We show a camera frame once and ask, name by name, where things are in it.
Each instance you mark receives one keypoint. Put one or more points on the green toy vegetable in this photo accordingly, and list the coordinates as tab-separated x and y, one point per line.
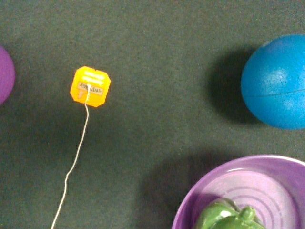
223	213

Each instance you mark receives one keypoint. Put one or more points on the blue ball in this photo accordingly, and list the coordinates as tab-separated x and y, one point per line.
273	82

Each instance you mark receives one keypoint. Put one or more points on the purple plastic bowl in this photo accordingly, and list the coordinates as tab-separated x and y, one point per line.
273	185

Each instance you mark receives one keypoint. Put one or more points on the purple plastic cup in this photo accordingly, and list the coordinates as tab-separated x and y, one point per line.
7	75

